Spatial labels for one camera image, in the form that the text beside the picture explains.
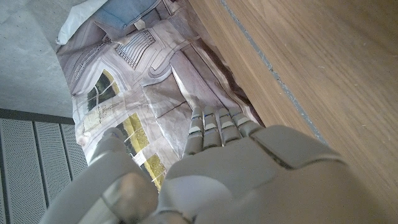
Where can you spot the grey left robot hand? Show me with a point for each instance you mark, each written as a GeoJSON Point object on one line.
{"type": "Point", "coordinates": [236, 174]}

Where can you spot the blue cloth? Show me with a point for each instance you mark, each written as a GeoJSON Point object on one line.
{"type": "Point", "coordinates": [127, 12]}

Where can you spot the white cloth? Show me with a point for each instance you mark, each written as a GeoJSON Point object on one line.
{"type": "Point", "coordinates": [77, 18]}

